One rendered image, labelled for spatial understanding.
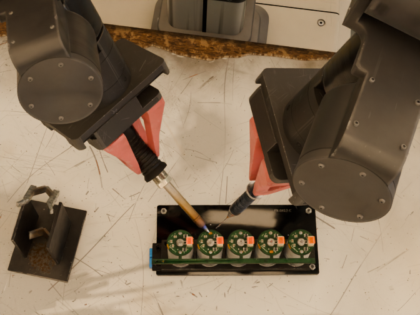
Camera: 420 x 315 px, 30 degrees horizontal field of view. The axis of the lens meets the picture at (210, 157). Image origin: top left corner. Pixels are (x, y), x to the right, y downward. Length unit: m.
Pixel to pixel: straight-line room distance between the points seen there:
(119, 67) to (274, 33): 0.86
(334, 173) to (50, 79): 0.20
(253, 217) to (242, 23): 0.51
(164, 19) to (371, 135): 0.88
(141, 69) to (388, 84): 0.27
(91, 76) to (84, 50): 0.02
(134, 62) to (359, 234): 0.30
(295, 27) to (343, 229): 0.73
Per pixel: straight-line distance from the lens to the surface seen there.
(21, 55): 0.52
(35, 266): 0.80
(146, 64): 0.65
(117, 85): 0.63
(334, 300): 0.79
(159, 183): 0.71
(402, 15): 0.43
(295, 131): 0.53
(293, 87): 0.57
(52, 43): 0.51
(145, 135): 0.71
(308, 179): 0.44
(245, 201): 0.66
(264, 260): 0.73
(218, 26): 1.23
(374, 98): 0.43
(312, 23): 1.49
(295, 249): 0.73
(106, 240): 0.80
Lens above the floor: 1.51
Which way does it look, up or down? 68 degrees down
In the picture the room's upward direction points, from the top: 4 degrees clockwise
